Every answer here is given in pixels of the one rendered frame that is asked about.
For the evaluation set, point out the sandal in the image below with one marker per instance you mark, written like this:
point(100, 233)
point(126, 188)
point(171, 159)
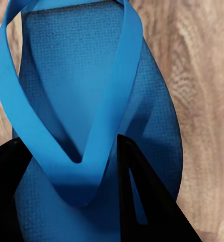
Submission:
point(86, 76)

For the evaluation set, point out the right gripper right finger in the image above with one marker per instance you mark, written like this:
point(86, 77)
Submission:
point(166, 221)

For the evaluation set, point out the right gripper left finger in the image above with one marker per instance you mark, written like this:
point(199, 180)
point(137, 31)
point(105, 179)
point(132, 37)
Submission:
point(14, 160)

